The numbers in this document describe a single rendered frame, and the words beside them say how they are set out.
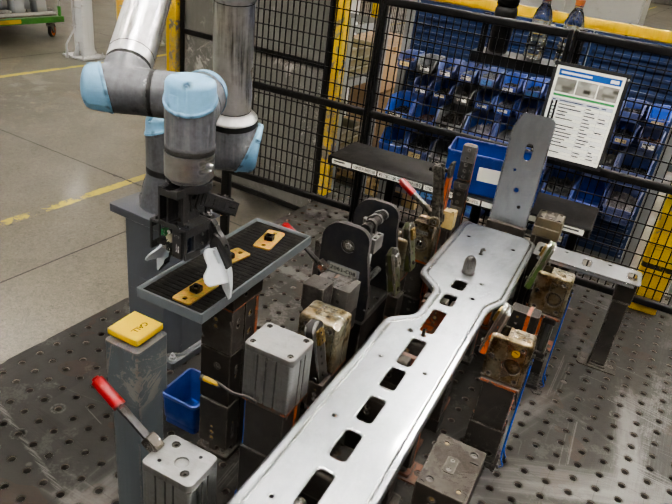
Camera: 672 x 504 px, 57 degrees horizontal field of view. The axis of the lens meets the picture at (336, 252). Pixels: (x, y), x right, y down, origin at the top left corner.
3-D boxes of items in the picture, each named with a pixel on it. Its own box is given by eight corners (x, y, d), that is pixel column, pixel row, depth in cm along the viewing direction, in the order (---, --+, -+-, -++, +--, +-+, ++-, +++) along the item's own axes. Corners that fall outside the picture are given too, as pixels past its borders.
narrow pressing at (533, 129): (525, 229, 190) (557, 119, 174) (488, 218, 194) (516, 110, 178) (525, 228, 190) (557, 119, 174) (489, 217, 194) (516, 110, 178)
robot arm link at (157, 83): (163, 61, 103) (146, 76, 93) (231, 69, 104) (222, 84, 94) (163, 108, 107) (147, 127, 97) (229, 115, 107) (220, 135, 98)
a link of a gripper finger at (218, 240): (212, 274, 103) (188, 227, 101) (219, 270, 104) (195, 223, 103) (232, 267, 100) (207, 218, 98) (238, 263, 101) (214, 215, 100)
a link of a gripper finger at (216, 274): (210, 311, 100) (184, 260, 98) (232, 295, 105) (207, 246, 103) (224, 307, 98) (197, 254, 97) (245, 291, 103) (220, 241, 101)
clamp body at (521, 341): (498, 479, 140) (540, 355, 124) (447, 456, 144) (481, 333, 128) (508, 453, 147) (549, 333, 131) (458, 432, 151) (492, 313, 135)
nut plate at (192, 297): (189, 306, 104) (189, 300, 103) (171, 298, 105) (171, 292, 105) (219, 285, 111) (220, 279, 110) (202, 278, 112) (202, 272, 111)
